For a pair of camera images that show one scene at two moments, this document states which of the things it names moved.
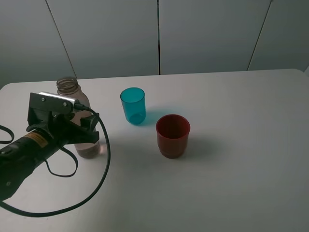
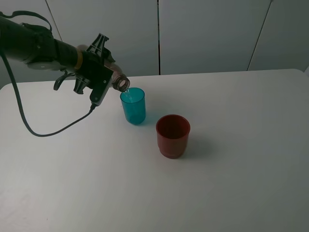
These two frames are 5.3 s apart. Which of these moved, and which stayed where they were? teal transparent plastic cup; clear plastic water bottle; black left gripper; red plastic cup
Moved: clear plastic water bottle; black left gripper
Stayed: teal transparent plastic cup; red plastic cup
